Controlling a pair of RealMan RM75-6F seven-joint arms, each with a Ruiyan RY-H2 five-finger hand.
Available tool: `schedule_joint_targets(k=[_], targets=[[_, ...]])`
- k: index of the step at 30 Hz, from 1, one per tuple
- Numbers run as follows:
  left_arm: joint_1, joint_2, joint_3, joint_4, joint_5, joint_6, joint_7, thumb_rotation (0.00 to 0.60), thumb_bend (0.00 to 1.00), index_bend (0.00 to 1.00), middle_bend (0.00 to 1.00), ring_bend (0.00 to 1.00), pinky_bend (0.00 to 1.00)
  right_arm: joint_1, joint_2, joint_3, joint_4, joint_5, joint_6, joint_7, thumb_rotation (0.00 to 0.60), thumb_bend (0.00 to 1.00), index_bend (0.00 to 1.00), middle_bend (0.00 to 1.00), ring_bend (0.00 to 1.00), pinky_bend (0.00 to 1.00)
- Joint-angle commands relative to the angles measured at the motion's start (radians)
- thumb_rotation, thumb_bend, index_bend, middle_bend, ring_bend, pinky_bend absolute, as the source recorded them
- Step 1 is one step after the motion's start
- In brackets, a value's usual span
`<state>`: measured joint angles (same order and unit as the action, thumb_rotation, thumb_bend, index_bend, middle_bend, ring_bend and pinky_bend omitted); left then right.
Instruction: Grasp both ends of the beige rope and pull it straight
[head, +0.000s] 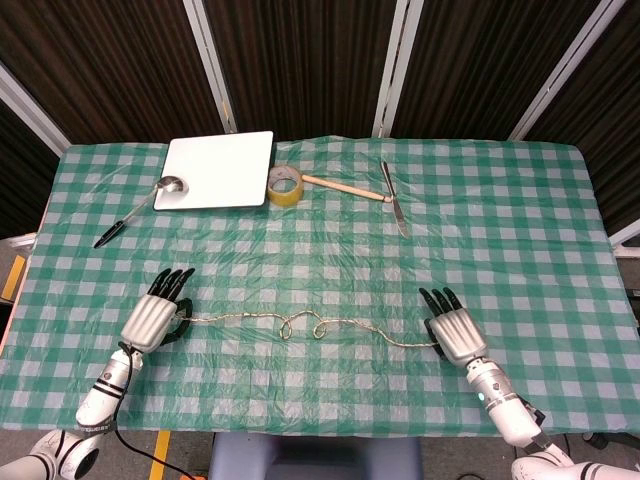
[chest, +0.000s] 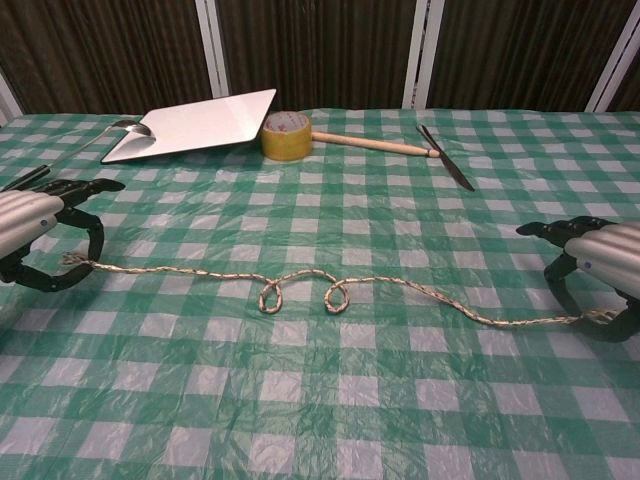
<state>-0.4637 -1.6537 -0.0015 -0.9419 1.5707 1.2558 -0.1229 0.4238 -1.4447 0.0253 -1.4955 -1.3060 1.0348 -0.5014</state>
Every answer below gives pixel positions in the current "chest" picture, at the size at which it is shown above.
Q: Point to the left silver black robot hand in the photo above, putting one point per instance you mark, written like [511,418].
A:
[30,217]

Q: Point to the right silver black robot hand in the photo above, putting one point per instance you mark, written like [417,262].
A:
[605,250]

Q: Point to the white rectangular tray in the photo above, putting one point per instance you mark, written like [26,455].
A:
[200,125]

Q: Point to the yellow packing tape roll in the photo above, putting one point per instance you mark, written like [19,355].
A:
[286,136]

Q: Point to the green white checkered tablecloth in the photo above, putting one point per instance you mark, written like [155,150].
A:
[350,360]

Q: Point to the dark brown pleated curtain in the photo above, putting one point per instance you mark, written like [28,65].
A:
[320,50]

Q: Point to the white frame post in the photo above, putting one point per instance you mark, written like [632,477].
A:
[7,97]
[615,57]
[212,47]
[419,52]

